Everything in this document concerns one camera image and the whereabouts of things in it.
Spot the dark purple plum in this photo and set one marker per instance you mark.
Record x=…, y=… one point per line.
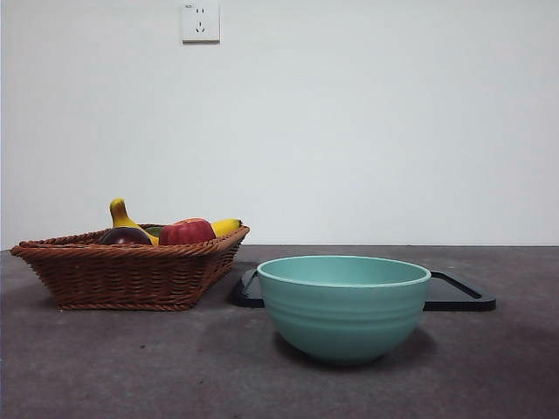
x=124, y=236

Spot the red apple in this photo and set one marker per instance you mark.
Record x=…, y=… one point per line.
x=188, y=231

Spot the teal ceramic bowl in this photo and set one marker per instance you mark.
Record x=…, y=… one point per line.
x=345, y=323

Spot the dark teal tray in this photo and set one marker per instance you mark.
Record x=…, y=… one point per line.
x=458, y=301

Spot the yellow banana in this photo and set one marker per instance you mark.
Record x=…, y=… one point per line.
x=119, y=218

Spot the brown wicker basket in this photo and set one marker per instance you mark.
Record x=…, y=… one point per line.
x=122, y=279

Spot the white wall socket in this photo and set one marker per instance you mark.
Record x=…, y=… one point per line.
x=201, y=22

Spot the green avocado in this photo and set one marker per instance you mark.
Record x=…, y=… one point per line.
x=155, y=230

